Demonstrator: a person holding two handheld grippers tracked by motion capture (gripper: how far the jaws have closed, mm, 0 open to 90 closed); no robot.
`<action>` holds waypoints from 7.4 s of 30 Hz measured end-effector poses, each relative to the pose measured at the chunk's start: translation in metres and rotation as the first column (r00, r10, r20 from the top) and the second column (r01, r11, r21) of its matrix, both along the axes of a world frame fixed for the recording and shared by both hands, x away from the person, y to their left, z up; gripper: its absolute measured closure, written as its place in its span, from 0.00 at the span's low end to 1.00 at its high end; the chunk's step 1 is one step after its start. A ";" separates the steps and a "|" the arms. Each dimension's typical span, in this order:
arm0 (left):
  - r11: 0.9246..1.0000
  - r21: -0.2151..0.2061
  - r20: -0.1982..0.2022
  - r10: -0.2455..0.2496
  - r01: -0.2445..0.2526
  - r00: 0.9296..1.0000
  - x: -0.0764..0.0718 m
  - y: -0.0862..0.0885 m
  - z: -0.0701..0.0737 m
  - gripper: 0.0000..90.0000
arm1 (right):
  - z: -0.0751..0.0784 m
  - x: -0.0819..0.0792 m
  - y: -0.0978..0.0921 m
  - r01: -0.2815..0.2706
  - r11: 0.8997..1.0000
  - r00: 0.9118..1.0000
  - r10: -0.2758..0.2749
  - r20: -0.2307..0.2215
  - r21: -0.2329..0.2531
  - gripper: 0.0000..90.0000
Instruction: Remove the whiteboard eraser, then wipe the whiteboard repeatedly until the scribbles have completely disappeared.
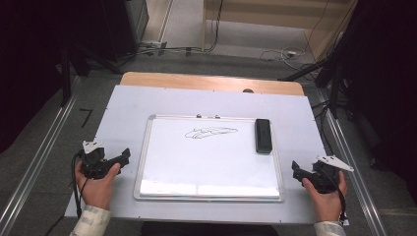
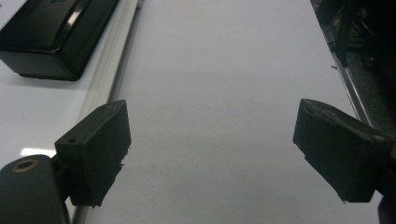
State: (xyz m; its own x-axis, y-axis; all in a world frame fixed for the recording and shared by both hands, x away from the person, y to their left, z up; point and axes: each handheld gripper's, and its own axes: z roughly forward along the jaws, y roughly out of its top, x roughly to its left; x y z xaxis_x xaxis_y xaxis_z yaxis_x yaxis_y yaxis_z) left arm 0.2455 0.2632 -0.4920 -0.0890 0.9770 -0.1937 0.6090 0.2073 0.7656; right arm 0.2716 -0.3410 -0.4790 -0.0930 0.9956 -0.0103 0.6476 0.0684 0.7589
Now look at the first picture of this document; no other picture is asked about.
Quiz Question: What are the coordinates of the person's dark clothing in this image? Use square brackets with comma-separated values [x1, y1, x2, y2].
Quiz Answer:
[141, 221, 279, 236]

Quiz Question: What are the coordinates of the light wooden shelf unit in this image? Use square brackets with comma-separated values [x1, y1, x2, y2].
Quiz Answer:
[201, 0, 359, 62]

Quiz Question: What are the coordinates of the black whiteboard eraser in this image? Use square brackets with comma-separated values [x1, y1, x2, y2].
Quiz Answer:
[254, 118, 273, 155]

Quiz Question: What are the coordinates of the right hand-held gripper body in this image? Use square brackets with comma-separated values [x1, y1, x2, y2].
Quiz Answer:
[306, 154, 355, 195]

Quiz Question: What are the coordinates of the wooden table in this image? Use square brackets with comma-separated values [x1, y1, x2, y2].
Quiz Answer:
[120, 71, 306, 97]

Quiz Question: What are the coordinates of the white floor cable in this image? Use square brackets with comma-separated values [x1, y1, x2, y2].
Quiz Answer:
[260, 45, 308, 64]

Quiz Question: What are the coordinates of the person's left hand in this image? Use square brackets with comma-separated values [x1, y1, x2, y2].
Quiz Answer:
[74, 160, 122, 210]

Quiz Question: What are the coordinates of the black cabinet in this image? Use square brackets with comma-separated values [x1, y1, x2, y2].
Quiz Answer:
[100, 0, 150, 63]

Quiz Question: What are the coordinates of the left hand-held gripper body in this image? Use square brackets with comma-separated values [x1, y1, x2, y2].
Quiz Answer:
[80, 140, 116, 180]

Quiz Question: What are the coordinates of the left hand-held gripper black cable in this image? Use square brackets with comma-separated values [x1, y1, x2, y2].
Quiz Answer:
[71, 150, 90, 219]

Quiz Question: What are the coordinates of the black metal stand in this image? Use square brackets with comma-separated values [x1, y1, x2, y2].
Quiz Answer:
[278, 48, 349, 120]
[60, 42, 122, 107]

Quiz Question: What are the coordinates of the aluminium floor rail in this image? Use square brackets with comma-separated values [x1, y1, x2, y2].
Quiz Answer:
[316, 89, 389, 236]
[0, 77, 83, 236]

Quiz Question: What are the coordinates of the hand-held gripper black cable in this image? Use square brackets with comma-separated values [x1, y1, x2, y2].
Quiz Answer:
[71, 150, 90, 219]
[319, 163, 350, 227]

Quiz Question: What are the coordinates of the right hand-held gripper black cable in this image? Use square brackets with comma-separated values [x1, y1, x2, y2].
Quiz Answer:
[319, 163, 350, 227]

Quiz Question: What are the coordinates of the large white table sheet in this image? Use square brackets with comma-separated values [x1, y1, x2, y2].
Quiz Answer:
[64, 85, 350, 226]

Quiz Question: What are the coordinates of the person's right hand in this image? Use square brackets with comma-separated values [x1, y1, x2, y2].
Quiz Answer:
[302, 170, 348, 224]

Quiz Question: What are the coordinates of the metal framed whiteboard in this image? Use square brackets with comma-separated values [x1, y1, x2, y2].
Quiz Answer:
[133, 114, 285, 203]

